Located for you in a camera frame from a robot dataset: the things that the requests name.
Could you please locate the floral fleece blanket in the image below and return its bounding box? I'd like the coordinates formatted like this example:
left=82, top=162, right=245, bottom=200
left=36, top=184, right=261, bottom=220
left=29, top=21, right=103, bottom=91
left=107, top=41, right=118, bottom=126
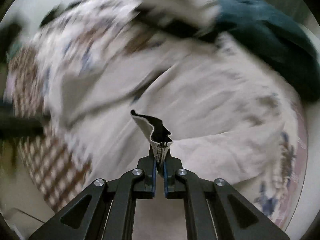
left=9, top=0, right=300, bottom=222

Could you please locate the beige small garment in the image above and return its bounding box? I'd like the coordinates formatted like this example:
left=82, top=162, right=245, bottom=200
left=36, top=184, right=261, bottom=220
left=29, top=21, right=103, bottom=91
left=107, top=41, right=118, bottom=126
left=48, top=35, right=287, bottom=186

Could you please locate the dark teal garment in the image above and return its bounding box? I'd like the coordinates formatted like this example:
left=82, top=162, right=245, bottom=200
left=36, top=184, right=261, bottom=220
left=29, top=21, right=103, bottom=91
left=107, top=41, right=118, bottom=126
left=211, top=0, right=319, bottom=101

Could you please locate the white and black folded garment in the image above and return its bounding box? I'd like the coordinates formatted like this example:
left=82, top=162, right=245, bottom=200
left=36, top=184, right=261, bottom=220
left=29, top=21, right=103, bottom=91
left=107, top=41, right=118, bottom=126
left=135, top=0, right=221, bottom=38

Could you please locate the pink striped bed sheet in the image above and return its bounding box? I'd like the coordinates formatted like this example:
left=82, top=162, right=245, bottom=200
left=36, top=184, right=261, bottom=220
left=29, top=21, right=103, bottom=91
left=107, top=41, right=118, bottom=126
left=273, top=103, right=308, bottom=231

